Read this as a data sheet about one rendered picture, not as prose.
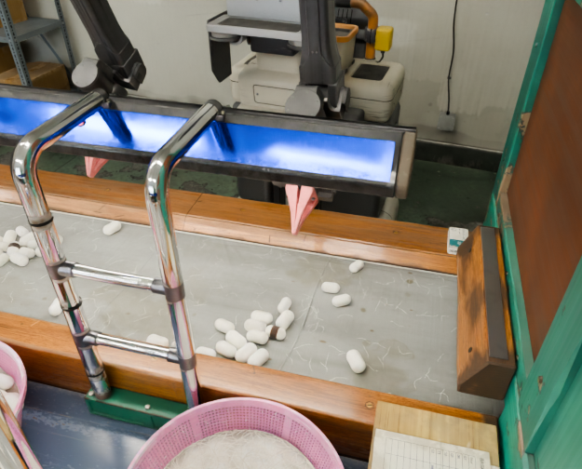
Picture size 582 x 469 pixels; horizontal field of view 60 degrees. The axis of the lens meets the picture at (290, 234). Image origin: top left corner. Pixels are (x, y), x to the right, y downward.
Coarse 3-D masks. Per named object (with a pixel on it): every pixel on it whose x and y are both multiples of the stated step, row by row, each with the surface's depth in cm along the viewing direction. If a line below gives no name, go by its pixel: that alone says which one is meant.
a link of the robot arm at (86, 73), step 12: (84, 60) 101; (96, 60) 100; (84, 72) 100; (96, 72) 99; (108, 72) 104; (132, 72) 107; (144, 72) 110; (84, 84) 99; (96, 84) 100; (108, 84) 103; (120, 84) 110; (132, 84) 108
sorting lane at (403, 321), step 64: (128, 256) 97; (192, 256) 97; (256, 256) 97; (320, 256) 97; (64, 320) 83; (128, 320) 83; (192, 320) 83; (320, 320) 83; (384, 320) 83; (448, 320) 83; (384, 384) 73; (448, 384) 73
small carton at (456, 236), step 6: (450, 228) 96; (456, 228) 96; (450, 234) 95; (456, 234) 95; (462, 234) 95; (450, 240) 93; (456, 240) 93; (462, 240) 93; (450, 246) 92; (456, 246) 92; (450, 252) 93
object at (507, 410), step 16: (496, 224) 88; (512, 384) 62; (496, 400) 71; (512, 400) 61; (496, 416) 69; (512, 416) 60; (512, 432) 59; (512, 448) 58; (512, 464) 57; (528, 464) 53
